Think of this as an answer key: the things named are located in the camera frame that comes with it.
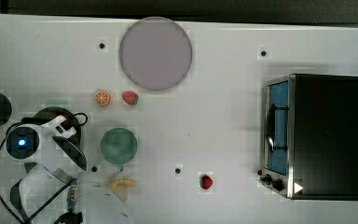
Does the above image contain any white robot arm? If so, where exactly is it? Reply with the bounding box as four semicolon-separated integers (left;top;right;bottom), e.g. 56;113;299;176
4;116;133;224

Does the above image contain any strawberry toy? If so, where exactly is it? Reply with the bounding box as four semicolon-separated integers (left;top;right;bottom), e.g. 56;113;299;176
122;91;139;105

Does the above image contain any purple round plate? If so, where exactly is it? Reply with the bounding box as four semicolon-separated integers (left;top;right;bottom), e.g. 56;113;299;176
119;17;193;91

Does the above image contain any orange slice toy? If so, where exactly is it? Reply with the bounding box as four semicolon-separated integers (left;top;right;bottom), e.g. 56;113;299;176
93;91;111;106

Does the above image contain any banana toy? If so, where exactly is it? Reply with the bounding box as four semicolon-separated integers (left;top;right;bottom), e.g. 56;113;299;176
107;179;137;201

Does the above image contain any black toaster oven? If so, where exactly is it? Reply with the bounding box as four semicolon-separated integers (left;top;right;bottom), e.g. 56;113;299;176
257;74;358;201

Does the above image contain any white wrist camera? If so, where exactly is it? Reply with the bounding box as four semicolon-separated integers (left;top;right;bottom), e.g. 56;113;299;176
41;115;76;139

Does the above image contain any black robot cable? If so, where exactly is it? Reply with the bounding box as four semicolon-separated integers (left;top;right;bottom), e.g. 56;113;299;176
0;112;89;224

